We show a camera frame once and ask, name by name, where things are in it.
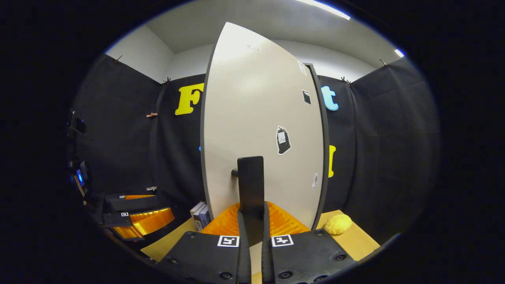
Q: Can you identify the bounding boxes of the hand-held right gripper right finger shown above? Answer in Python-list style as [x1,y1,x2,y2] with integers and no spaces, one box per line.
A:
[261,201,355,284]

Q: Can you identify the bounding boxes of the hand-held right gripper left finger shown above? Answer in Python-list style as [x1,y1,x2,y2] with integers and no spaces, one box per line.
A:
[158,201,252,284]

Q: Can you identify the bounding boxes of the black door handle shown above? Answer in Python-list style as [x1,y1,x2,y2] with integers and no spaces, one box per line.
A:
[231,156,265,247]

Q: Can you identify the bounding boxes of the white cabinet door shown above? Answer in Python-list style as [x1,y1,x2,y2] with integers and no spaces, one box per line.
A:
[200,22,325,231]

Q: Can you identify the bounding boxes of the yellow sponge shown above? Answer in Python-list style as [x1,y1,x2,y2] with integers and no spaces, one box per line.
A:
[324,214,352,235]

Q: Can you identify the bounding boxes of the black backdrop cloth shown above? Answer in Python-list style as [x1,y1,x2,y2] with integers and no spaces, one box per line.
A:
[71,53,440,245]

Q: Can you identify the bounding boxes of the long ceiling light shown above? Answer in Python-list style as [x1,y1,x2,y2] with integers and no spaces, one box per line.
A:
[296,0,351,20]

